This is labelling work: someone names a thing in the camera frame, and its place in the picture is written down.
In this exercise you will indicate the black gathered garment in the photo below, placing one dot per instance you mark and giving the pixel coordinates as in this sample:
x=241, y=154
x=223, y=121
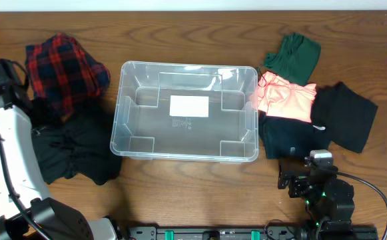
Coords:
x=78, y=145

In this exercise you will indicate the white label in bin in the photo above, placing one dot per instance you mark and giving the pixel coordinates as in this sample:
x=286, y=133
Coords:
x=189, y=106

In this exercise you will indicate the red navy plaid shirt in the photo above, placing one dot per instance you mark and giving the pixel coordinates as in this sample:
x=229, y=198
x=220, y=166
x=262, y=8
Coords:
x=63, y=74

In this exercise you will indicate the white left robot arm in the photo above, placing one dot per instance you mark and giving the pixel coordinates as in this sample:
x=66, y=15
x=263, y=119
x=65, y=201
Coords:
x=27, y=209

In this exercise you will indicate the coral pink folded garment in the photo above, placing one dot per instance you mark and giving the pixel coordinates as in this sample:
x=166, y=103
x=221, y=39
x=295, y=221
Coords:
x=278, y=97

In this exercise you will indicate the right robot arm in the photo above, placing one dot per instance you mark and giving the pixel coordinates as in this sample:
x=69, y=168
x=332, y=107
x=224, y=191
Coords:
x=329, y=200

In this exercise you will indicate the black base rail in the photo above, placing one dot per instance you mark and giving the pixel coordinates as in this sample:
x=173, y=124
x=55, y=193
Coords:
x=272, y=232

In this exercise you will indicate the dark green folded garment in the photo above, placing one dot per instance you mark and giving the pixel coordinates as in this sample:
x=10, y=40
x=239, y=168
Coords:
x=296, y=59

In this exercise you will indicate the black garment with tag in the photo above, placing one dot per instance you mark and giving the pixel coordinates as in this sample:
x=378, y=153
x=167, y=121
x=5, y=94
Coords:
x=347, y=116

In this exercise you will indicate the dark teal folded garment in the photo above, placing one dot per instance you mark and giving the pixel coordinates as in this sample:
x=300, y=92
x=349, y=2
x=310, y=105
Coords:
x=283, y=137

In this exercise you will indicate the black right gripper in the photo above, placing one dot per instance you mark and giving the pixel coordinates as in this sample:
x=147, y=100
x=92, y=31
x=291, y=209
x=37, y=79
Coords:
x=286, y=172

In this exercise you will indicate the clear plastic storage bin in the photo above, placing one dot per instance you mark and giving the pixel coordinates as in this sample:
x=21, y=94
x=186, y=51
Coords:
x=144, y=129

